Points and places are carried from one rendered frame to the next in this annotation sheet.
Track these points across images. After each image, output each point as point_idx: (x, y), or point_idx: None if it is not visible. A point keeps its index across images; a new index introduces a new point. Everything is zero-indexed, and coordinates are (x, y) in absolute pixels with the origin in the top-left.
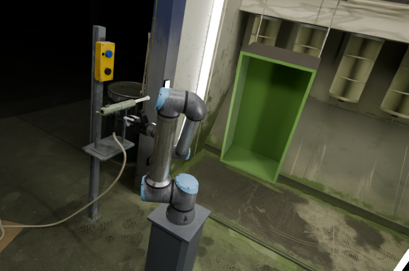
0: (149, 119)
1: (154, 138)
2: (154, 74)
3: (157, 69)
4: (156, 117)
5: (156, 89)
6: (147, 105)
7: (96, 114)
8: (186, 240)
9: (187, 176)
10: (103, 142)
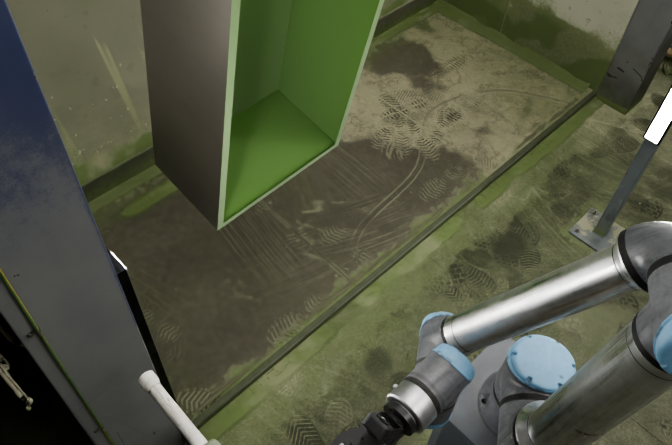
0: (124, 403)
1: (625, 413)
2: (69, 301)
3: (71, 279)
4: (149, 370)
5: (106, 323)
6: (92, 390)
7: None
8: None
9: (529, 356)
10: None
